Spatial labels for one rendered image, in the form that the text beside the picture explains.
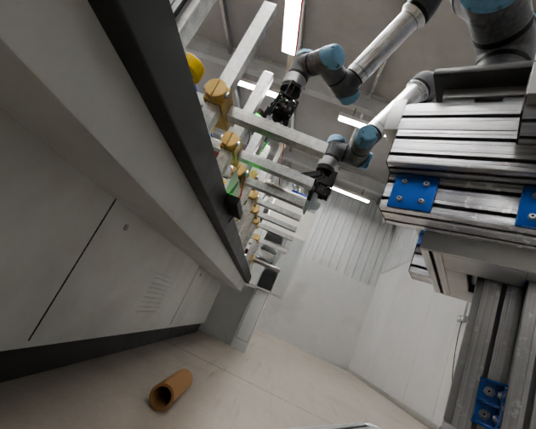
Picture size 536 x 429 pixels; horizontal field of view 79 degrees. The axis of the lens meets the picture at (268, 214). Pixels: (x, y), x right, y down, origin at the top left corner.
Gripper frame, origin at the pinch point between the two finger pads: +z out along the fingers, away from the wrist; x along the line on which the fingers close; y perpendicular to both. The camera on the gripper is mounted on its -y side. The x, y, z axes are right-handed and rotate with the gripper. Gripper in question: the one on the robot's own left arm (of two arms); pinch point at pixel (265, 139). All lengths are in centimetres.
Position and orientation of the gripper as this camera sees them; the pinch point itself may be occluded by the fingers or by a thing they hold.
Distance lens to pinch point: 110.0
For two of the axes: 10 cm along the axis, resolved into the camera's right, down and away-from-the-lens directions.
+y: 3.3, -1.4, -9.3
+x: 8.5, 4.7, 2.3
